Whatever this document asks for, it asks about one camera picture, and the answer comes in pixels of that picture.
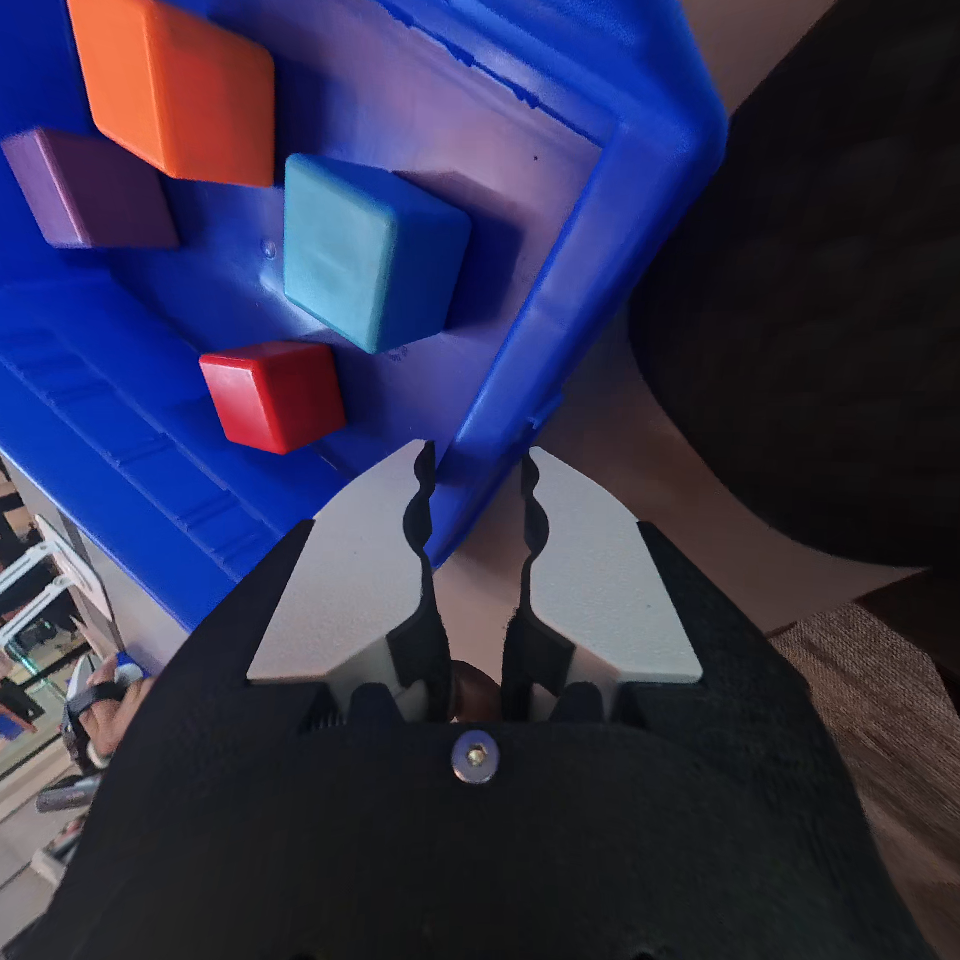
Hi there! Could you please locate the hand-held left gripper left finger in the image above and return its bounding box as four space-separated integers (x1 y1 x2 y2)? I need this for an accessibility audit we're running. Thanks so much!
246 440 444 721

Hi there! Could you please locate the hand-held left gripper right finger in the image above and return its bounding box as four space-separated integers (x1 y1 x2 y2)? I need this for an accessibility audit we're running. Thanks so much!
503 446 705 721

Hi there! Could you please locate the blue plastic bin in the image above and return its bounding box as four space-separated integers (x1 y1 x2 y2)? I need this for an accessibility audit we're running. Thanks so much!
0 0 732 634

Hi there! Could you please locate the teal foam cube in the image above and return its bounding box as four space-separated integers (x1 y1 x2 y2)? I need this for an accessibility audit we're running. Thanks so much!
282 153 474 357

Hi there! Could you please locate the black textured armrest pad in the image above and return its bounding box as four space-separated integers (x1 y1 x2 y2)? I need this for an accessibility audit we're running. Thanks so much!
626 0 960 571

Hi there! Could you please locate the orange foam cube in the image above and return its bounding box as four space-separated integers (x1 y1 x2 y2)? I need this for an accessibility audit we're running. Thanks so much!
66 0 280 190

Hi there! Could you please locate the purple foam cube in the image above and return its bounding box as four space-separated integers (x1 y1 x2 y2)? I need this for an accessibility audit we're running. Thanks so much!
0 128 181 252

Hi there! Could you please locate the red foam cube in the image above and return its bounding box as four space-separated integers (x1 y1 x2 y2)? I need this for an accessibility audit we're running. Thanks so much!
198 341 349 457

